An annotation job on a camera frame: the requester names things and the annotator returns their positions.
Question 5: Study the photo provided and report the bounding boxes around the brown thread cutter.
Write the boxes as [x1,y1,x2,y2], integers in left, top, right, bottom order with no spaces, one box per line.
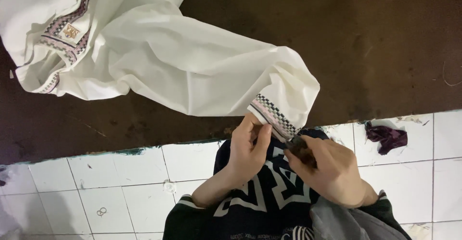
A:
[285,133,318,169]

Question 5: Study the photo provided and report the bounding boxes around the pale fabric scraps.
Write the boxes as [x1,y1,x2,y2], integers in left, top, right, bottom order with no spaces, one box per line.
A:
[395,115,424,125]

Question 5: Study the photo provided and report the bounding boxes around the white garment with checkered trim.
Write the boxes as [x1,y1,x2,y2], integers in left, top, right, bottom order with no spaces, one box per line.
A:
[0,0,321,142]

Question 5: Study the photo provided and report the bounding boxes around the person's right hand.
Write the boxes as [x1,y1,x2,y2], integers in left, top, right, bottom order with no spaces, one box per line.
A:
[284,135,369,209]

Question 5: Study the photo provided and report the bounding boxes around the person's left hand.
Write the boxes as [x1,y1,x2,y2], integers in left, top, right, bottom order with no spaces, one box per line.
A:
[225,113,273,189]

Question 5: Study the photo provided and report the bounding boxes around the loose pale thread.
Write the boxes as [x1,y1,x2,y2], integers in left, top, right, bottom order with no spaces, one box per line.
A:
[442,60,462,88]

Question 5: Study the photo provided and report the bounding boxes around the person's dark patterned shirt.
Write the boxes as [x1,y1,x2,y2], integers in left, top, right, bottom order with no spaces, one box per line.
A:
[163,128,413,240]

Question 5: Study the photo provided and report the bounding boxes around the grey cloth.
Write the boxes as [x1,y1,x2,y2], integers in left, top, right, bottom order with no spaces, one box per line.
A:
[310,196,411,240]

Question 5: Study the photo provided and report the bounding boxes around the purple fabric scrap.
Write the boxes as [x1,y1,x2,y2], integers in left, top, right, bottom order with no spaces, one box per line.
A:
[365,121,409,156]

